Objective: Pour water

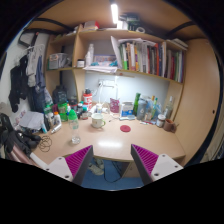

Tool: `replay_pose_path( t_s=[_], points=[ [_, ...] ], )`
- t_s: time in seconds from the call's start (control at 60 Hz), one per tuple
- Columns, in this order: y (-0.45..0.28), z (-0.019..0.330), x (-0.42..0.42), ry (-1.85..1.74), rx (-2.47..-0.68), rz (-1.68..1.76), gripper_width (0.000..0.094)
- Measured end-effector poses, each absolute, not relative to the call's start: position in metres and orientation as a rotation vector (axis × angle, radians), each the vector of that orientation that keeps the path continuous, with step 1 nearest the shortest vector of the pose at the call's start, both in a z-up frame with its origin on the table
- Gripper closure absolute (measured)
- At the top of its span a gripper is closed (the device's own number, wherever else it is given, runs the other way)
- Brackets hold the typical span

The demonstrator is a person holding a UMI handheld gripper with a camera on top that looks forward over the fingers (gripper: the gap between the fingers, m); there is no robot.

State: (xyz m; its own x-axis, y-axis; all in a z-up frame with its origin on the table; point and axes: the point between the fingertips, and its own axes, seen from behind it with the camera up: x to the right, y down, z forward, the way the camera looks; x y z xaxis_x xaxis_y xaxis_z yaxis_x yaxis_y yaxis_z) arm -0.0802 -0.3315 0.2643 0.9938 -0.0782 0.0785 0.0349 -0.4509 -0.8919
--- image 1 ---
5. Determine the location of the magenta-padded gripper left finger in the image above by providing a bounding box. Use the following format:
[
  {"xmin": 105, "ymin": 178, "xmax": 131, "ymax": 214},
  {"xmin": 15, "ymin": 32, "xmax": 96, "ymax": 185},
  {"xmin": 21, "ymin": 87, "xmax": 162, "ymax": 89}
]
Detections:
[{"xmin": 44, "ymin": 144, "xmax": 95, "ymax": 186}]

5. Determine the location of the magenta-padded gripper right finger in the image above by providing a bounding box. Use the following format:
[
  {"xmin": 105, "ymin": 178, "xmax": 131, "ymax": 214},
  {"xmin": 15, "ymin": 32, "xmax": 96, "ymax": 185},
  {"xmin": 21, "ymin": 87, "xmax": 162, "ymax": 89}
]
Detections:
[{"xmin": 130, "ymin": 143, "xmax": 185, "ymax": 186}]

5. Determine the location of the clear bottle with green cap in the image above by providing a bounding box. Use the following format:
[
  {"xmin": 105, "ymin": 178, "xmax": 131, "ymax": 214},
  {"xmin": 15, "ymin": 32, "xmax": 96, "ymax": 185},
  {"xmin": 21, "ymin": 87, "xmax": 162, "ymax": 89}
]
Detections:
[{"xmin": 67, "ymin": 108, "xmax": 82, "ymax": 145}]

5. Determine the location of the flat round red coaster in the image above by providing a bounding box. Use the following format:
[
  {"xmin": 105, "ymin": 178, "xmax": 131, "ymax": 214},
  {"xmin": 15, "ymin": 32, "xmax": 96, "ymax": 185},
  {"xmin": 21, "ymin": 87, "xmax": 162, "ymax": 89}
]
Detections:
[{"xmin": 119, "ymin": 124, "xmax": 132, "ymax": 133}]

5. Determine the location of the silver spray can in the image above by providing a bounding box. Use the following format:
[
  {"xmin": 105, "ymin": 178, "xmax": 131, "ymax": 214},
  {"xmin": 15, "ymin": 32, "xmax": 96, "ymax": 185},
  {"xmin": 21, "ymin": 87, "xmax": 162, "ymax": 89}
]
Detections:
[{"xmin": 50, "ymin": 123, "xmax": 63, "ymax": 134}]

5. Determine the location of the brown cup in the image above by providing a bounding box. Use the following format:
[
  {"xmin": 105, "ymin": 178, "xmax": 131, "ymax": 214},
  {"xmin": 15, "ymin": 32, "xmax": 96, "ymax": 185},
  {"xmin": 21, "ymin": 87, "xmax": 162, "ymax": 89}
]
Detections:
[{"xmin": 163, "ymin": 118, "xmax": 178, "ymax": 134}]

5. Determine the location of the brown jar with white lid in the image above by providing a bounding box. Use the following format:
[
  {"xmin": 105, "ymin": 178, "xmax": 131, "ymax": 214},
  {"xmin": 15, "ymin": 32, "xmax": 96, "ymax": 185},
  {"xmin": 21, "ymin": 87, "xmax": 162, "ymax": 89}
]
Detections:
[{"xmin": 156, "ymin": 113, "xmax": 167, "ymax": 128}]

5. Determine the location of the light blue hairbrush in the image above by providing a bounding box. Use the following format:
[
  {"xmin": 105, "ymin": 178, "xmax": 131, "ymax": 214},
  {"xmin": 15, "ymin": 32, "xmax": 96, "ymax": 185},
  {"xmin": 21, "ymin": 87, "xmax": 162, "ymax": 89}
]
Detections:
[{"xmin": 119, "ymin": 114, "xmax": 137, "ymax": 121}]

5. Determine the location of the white bottle with orange cap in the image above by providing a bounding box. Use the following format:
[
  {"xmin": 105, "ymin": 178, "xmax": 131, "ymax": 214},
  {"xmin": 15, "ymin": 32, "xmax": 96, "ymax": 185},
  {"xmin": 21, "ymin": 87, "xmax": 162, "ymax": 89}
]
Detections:
[{"xmin": 53, "ymin": 111, "xmax": 63, "ymax": 126}]

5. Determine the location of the slim black bottle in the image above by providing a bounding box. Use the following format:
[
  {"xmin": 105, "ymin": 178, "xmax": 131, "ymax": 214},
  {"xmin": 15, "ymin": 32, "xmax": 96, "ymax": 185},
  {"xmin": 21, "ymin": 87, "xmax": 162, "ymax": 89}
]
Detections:
[{"xmin": 45, "ymin": 114, "xmax": 55, "ymax": 132}]

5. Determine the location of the green mouthwash bottle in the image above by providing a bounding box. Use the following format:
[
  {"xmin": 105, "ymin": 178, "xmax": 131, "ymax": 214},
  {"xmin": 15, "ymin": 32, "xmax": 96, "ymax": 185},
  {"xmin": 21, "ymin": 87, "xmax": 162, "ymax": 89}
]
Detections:
[{"xmin": 57, "ymin": 102, "xmax": 69, "ymax": 123}]

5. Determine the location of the clear bottle with gold cap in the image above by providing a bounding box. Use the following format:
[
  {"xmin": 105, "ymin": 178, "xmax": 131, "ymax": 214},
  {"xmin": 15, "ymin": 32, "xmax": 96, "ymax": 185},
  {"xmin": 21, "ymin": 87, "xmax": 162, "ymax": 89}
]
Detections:
[{"xmin": 151, "ymin": 95, "xmax": 158, "ymax": 118}]

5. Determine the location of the blue and white box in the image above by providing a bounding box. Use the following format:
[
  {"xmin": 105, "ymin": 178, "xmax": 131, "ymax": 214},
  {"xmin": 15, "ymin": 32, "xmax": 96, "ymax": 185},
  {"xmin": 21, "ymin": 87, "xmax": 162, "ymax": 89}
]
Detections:
[{"xmin": 120, "ymin": 101, "xmax": 135, "ymax": 118}]

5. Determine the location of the clear glass bottle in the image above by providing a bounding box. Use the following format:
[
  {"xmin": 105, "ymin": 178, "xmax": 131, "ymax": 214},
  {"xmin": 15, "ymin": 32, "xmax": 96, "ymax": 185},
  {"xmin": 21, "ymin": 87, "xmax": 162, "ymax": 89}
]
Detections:
[{"xmin": 163, "ymin": 95, "xmax": 175, "ymax": 120}]

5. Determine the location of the tall dark green bottle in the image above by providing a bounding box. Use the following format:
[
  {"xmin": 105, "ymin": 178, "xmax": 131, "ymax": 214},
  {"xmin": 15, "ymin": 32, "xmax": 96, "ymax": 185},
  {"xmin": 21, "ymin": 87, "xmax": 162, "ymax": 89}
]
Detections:
[{"xmin": 133, "ymin": 92, "xmax": 142, "ymax": 117}]

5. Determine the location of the green carton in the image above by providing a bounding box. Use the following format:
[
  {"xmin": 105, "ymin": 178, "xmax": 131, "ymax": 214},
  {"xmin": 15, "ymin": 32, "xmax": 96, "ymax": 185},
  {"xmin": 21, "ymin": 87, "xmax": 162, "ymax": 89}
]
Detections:
[{"xmin": 43, "ymin": 104, "xmax": 54, "ymax": 116}]

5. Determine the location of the grey white paper sheet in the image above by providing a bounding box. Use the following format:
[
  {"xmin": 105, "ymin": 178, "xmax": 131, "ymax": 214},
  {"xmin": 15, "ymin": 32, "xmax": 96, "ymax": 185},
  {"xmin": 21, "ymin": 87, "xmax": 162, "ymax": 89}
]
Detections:
[{"xmin": 18, "ymin": 110, "xmax": 46, "ymax": 132}]

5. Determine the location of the maroon pouch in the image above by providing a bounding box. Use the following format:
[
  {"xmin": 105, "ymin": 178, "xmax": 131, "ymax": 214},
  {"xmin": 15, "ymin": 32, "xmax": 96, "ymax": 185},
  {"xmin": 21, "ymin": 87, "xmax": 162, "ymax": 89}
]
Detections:
[{"xmin": 109, "ymin": 97, "xmax": 121, "ymax": 114}]

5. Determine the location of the large black tub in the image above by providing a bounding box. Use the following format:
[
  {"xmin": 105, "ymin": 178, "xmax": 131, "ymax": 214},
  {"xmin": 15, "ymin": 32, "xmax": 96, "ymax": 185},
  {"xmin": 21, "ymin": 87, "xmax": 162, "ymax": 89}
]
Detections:
[{"xmin": 52, "ymin": 84, "xmax": 69, "ymax": 105}]

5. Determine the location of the black bag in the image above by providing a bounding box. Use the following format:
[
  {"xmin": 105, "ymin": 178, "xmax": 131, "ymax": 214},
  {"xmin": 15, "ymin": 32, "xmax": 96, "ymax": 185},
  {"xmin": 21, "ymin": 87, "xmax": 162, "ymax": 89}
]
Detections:
[{"xmin": 0, "ymin": 113, "xmax": 43, "ymax": 158}]

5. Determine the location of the blue hanging garment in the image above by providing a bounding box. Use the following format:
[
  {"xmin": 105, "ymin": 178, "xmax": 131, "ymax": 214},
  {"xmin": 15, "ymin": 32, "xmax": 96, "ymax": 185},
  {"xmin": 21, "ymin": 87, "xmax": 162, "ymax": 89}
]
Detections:
[{"xmin": 33, "ymin": 54, "xmax": 54, "ymax": 114}]

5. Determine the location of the black hanging jacket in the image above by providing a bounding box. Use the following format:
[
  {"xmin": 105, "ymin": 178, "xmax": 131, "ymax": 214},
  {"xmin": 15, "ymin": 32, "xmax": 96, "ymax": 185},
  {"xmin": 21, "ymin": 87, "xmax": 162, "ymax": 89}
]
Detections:
[{"xmin": 8, "ymin": 54, "xmax": 31, "ymax": 114}]

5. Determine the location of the white hanging garment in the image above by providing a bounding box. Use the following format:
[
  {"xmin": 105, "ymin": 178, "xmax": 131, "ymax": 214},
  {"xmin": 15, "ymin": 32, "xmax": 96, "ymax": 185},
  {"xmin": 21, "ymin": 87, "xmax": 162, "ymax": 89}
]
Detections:
[{"xmin": 25, "ymin": 45, "xmax": 46, "ymax": 88}]

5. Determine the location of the ceiling light tube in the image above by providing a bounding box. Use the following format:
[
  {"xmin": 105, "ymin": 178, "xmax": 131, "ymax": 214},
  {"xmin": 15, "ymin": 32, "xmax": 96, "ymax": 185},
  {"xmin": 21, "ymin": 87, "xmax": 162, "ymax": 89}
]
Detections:
[{"xmin": 110, "ymin": 3, "xmax": 120, "ymax": 25}]

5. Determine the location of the coiled black cable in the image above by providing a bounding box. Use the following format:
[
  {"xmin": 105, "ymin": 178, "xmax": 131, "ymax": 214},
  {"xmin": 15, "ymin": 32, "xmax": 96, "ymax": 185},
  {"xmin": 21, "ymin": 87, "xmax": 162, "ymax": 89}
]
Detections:
[{"xmin": 37, "ymin": 134, "xmax": 53, "ymax": 153}]

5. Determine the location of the white mug with green handle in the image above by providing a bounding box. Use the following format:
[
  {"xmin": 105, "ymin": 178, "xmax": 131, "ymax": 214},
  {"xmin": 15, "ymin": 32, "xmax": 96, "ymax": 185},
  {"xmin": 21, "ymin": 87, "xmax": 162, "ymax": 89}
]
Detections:
[{"xmin": 91, "ymin": 113, "xmax": 107, "ymax": 129}]

